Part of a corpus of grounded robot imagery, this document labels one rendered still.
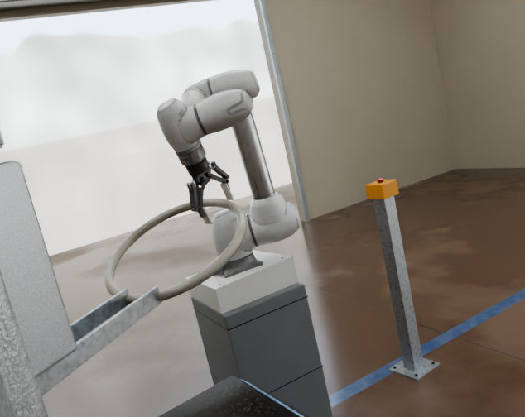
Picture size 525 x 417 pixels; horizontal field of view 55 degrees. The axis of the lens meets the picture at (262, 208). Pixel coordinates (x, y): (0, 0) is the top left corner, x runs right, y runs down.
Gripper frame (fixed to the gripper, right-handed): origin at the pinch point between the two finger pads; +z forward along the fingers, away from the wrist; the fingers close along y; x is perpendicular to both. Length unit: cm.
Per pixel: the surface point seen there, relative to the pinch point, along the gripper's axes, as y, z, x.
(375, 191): -95, 62, 6
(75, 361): 73, -14, 19
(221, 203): 1.4, -3.7, 4.2
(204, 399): 56, 20, 27
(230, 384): 49, 23, 29
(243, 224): 11.6, -3.9, 20.9
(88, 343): 68, -14, 18
